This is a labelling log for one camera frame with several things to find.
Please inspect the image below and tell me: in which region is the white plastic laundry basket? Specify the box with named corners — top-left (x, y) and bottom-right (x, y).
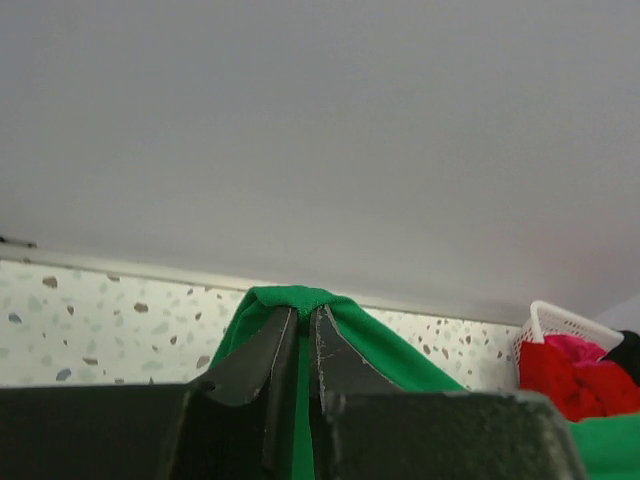
top-left (512, 301), bottom-right (623, 390)

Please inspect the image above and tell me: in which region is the red t shirt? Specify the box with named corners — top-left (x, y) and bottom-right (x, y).
top-left (518, 342), bottom-right (639, 422)

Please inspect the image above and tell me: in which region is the pink t shirt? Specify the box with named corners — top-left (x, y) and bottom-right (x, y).
top-left (540, 334), bottom-right (622, 374)

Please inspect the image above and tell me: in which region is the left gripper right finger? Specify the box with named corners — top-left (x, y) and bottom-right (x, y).
top-left (309, 305), bottom-right (400, 479)

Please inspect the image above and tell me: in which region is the black t shirt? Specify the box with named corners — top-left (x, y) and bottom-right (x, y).
top-left (603, 330), bottom-right (640, 386)

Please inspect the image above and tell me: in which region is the green t shirt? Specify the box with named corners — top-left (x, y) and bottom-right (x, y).
top-left (210, 285), bottom-right (639, 479)

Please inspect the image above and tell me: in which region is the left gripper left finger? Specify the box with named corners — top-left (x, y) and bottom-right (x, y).
top-left (187, 307), bottom-right (299, 479)

